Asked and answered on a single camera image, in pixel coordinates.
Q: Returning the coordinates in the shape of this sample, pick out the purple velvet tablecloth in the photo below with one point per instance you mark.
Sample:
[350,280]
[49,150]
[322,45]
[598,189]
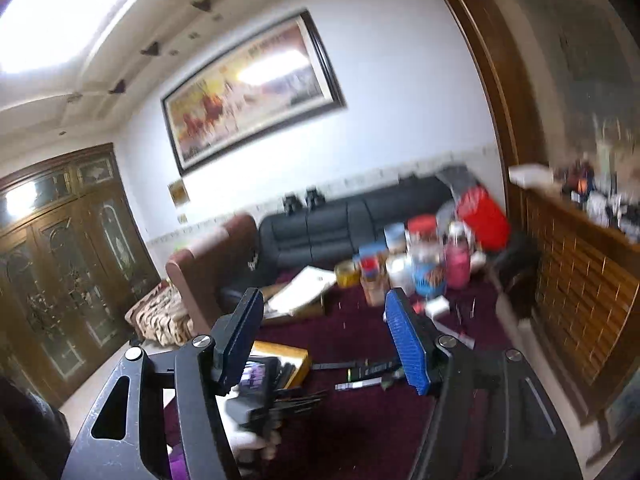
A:
[360,430]

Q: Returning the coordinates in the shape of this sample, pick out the clear jar red label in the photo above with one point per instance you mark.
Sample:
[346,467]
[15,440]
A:
[374,285]

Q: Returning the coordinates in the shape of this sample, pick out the flat open cardboard box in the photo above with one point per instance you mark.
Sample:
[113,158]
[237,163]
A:
[300,310]

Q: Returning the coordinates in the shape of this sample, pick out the red bag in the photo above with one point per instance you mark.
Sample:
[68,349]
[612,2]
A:
[482,217]

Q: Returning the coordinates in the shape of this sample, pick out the gold wall plate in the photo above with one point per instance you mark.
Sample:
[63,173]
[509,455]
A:
[178,193]

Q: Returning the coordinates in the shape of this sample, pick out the black leather sofa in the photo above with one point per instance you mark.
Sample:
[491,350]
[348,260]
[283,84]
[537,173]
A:
[340,230]

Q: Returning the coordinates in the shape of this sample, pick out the person's left hand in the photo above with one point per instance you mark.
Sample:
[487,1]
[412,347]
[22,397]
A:
[247,447]

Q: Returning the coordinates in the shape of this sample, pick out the bottle with pink sleeve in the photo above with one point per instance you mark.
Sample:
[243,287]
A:
[457,260]

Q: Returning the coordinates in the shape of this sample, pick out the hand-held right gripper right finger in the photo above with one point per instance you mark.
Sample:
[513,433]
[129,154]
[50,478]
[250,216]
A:
[407,345]

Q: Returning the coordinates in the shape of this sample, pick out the ceiling light panel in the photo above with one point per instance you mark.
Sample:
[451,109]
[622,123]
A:
[60,5]

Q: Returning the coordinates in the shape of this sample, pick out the wooden door frame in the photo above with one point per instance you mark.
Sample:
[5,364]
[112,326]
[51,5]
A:
[495,70]

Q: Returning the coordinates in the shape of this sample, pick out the brown armchair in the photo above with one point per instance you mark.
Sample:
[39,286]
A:
[215,270]

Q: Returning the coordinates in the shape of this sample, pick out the wooden double door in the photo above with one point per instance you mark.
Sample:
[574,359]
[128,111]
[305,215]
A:
[65,270]

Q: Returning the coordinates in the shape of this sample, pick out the framed painting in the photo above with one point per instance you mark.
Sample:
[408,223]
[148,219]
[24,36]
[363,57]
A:
[250,95]

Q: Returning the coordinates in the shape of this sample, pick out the white charger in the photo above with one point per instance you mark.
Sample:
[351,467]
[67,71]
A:
[437,306]

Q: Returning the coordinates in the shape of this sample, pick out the clear jar blue label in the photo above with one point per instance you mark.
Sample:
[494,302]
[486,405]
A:
[426,260]

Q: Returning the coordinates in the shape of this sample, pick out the clear gel pen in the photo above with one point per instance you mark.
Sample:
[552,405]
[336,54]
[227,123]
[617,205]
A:
[360,385]

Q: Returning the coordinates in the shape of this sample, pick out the black object on sofa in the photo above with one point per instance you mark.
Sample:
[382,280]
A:
[292,202]
[315,197]

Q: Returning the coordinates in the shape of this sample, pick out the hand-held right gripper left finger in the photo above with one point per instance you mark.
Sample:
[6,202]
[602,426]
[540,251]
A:
[242,345]

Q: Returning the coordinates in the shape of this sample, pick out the striped brown blanket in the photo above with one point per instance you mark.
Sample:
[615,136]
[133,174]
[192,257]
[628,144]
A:
[160,317]

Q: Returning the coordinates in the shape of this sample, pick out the wooden partition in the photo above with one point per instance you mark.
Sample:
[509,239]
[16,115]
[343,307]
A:
[585,290]

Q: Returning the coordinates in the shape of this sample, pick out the black marker yellow cap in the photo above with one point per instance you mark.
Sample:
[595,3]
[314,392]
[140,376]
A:
[350,364]

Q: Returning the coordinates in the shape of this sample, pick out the yellow taped cardboard box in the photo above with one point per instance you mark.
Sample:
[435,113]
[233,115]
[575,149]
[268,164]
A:
[300,360]

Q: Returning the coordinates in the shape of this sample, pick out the gold tape roll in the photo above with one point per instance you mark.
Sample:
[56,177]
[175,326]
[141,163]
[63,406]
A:
[347,275]

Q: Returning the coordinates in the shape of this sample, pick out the cluttered small ornaments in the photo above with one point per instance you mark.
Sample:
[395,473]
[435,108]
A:
[600,195]

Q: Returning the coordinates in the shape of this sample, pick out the white plastic jar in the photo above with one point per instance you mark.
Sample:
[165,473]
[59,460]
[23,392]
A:
[400,275]

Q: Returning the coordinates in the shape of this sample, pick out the white box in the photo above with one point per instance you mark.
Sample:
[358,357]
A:
[531,175]

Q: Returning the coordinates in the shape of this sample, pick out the black marker green cap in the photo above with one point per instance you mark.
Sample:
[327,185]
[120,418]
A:
[370,374]

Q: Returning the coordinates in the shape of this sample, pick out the white paper booklet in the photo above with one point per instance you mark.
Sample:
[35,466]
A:
[300,290]

